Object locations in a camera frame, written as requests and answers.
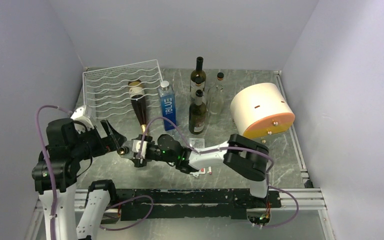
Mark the dark bottle silver neck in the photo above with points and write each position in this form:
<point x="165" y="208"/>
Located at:
<point x="197" y="113"/>

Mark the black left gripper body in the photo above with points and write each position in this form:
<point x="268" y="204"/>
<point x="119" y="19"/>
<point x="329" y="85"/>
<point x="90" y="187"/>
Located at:
<point x="89" y="143"/>

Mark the dark green labelled wine bottle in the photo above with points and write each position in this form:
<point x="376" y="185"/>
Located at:
<point x="198" y="69"/>

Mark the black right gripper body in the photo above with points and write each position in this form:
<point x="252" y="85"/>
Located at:
<point x="155" y="154"/>

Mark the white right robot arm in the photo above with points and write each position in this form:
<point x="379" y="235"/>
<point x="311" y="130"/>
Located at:
<point x="246" y="157"/>

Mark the brown bottle gold foil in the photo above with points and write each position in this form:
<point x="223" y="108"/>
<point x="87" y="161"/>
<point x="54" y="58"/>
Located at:
<point x="138" y="102"/>

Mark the printed card package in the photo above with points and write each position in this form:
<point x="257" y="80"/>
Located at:
<point x="199" y="143"/>

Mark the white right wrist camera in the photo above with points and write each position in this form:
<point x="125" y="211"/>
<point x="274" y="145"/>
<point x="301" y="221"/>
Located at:
<point x="139" y="148"/>

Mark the blue wine bottle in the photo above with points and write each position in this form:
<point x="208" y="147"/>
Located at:
<point x="167" y="101"/>

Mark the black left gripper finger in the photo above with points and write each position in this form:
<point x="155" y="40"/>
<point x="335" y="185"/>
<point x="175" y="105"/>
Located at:
<point x="110" y="139"/>
<point x="117" y="138"/>

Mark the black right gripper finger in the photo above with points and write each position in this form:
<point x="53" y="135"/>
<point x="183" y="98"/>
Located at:
<point x="145" y="138"/>
<point x="139" y="162"/>

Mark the cream cylindrical drum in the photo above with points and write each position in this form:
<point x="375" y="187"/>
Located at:
<point x="260" y="110"/>

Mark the aluminium frame rail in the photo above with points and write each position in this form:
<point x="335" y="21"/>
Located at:
<point x="312" y="221"/>

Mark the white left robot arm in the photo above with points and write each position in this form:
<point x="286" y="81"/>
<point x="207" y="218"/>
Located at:
<point x="56" y="173"/>

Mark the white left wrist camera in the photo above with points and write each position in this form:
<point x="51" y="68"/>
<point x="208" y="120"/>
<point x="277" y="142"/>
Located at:
<point x="83" y="115"/>

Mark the white wire wine rack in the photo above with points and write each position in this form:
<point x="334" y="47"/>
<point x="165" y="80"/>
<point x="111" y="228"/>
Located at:
<point x="107" y="93"/>

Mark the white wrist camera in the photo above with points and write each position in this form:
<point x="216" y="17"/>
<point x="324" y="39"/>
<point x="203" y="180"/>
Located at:
<point x="139" y="148"/>
<point x="83" y="115"/>

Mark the clear bottle with cork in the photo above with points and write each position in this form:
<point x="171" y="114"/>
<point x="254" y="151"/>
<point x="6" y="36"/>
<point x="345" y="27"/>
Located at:
<point x="198" y="83"/>

